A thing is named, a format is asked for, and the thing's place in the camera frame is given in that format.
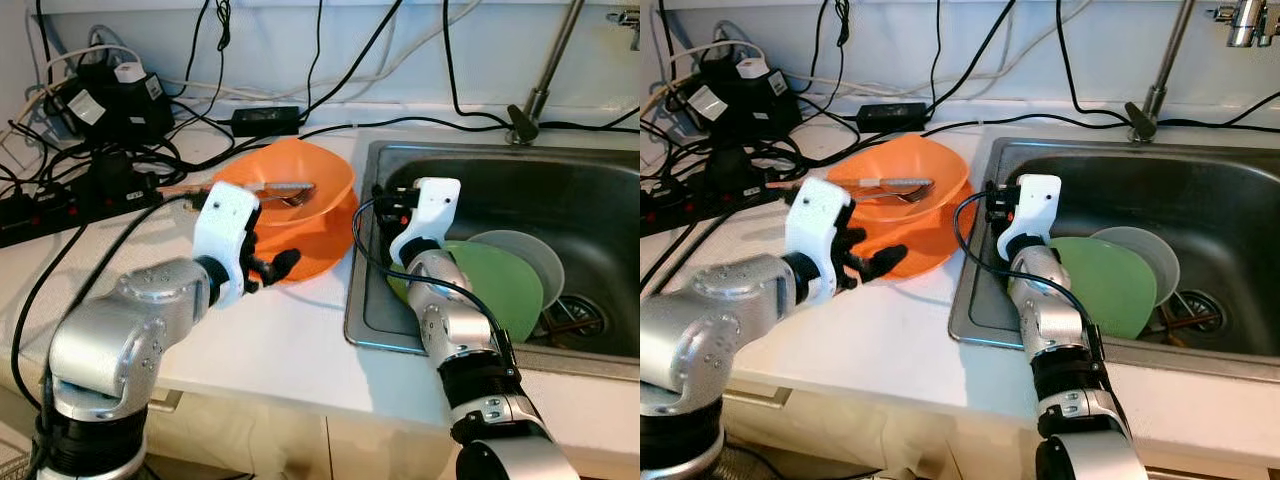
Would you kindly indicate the stainless steel sink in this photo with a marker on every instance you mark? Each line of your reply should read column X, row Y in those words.
column 580, row 190
column 1200, row 180

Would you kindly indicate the orange plastic plate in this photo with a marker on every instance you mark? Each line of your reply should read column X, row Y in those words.
column 325, row 255
column 930, row 250

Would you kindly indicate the orange plastic bowl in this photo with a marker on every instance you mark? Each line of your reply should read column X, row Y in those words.
column 900, row 155
column 290, row 160

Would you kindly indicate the metal sink drain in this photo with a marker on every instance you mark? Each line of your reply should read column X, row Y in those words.
column 575, row 318
column 1195, row 310

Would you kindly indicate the small grey plate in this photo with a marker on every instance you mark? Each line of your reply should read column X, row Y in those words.
column 535, row 260
column 1150, row 255

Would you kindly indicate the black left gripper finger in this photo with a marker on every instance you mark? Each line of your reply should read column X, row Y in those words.
column 282, row 265
column 254, row 240
column 855, row 238
column 888, row 262

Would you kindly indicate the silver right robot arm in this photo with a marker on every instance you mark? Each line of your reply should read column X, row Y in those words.
column 450, row 320
column 1055, row 320

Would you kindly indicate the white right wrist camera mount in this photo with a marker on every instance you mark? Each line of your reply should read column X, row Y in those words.
column 1035, row 215
column 430, row 215

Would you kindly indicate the black power strip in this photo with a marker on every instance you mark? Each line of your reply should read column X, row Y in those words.
column 60, row 215
column 690, row 205

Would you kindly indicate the metal kitchen faucet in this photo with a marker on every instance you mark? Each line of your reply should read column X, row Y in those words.
column 550, row 60
column 1165, row 60

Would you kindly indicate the green plate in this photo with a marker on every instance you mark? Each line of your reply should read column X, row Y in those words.
column 1110, row 285
column 500, row 290

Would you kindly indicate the black charger with white labels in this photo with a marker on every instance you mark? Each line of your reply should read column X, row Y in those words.
column 745, row 100
column 110, row 110

